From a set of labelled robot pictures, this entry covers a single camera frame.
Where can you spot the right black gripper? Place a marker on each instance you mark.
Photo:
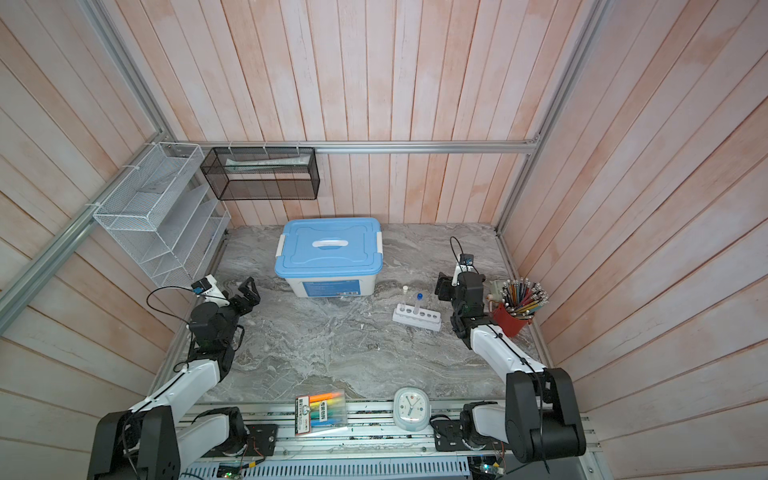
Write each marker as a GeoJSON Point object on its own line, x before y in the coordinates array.
{"type": "Point", "coordinates": [444, 286]}

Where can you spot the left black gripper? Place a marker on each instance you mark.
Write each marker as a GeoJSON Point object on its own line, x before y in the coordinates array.
{"type": "Point", "coordinates": [253, 296]}

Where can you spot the blue capped test tube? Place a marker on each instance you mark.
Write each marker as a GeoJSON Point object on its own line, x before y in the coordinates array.
{"type": "Point", "coordinates": [417, 305]}

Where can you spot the white capped test tube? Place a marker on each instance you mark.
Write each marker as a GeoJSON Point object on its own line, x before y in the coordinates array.
{"type": "Point", "coordinates": [406, 298]}

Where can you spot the blue plastic bin lid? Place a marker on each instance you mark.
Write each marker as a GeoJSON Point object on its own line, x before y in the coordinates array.
{"type": "Point", "coordinates": [330, 247]}

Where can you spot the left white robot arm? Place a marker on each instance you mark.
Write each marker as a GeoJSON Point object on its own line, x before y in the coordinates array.
{"type": "Point", "coordinates": [144, 442]}

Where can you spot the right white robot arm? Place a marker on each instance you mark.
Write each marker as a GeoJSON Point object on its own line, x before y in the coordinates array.
{"type": "Point", "coordinates": [539, 418]}

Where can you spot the white test tube rack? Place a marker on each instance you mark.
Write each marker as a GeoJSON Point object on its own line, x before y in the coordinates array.
{"type": "Point", "coordinates": [417, 317]}

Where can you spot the red pencil cup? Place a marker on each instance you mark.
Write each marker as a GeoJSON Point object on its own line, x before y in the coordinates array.
{"type": "Point", "coordinates": [510, 325]}

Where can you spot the colored pencils bundle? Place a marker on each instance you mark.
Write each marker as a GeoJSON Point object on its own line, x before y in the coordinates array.
{"type": "Point", "coordinates": [522, 298]}

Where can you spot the white plastic storage bin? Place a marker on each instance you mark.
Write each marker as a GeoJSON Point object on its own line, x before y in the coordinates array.
{"type": "Point", "coordinates": [333, 287]}

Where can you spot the white round clock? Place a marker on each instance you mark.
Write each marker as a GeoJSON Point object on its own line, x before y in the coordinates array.
{"type": "Point", "coordinates": [411, 409]}

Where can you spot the highlighter marker pack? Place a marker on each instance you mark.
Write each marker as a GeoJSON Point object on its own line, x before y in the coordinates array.
{"type": "Point", "coordinates": [315, 414]}

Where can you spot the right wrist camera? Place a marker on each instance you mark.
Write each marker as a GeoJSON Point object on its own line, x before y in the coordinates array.
{"type": "Point", "coordinates": [465, 263]}

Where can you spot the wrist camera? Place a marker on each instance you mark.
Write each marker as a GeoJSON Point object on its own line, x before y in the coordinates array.
{"type": "Point", "coordinates": [465, 263]}
{"type": "Point", "coordinates": [207, 289]}

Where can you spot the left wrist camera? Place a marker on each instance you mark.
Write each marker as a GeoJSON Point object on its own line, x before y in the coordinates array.
{"type": "Point", "coordinates": [207, 289]}

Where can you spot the white wire mesh shelf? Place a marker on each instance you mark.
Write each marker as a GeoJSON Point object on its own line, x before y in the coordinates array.
{"type": "Point", "coordinates": [169, 223]}

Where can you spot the black wire mesh basket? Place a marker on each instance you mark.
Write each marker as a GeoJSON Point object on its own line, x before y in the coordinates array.
{"type": "Point", "coordinates": [262, 173]}

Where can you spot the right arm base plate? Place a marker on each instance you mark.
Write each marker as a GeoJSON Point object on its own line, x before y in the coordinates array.
{"type": "Point", "coordinates": [449, 436]}

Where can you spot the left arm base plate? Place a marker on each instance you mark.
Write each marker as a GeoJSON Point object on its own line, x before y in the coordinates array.
{"type": "Point", "coordinates": [260, 441]}

